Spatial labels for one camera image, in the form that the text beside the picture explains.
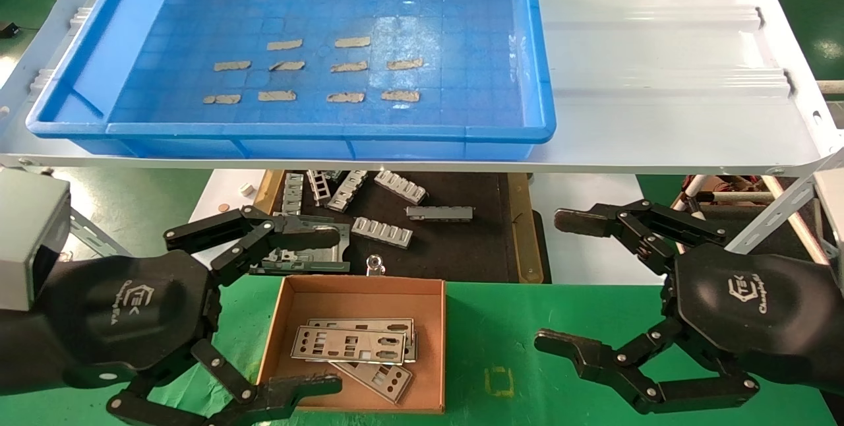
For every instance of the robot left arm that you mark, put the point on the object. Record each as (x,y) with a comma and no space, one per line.
(26,347)

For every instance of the silver IO shield plate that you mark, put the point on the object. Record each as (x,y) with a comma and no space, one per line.
(413,351)
(369,322)
(349,359)
(376,378)

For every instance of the perforated steel shelf post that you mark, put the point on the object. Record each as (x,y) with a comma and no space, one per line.
(771,210)
(95,233)

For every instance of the slotted silver metal bracket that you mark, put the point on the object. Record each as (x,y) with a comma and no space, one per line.
(347,190)
(381,231)
(400,186)
(292,194)
(318,186)

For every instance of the large silver chassis bracket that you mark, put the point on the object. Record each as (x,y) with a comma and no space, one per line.
(310,261)

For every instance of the small white plastic cylinder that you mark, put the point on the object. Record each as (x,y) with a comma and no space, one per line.
(247,189)

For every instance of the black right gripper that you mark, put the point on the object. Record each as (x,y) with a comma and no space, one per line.
(752,307)

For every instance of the blue plastic tray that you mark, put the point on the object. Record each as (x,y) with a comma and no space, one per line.
(461,50)

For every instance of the wood framed black mat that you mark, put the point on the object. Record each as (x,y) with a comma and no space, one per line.
(461,248)

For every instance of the white metal shelf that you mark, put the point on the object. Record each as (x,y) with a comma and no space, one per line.
(659,50)

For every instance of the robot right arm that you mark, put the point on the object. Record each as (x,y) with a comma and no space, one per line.
(836,327)

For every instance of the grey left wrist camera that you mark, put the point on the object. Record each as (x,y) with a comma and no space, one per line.
(30,235)

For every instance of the green table mat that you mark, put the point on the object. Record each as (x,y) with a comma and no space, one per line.
(527,320)

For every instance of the white pipe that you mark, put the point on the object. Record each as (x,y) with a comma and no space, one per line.
(831,86)

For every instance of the brown cardboard box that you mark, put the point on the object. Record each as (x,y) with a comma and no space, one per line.
(356,301)

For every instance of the dark grey metal bar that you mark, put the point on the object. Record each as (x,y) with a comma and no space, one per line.
(439,213)

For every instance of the small black floor object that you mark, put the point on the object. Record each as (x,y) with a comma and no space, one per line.
(8,30)

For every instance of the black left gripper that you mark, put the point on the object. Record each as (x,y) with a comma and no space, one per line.
(132,307)

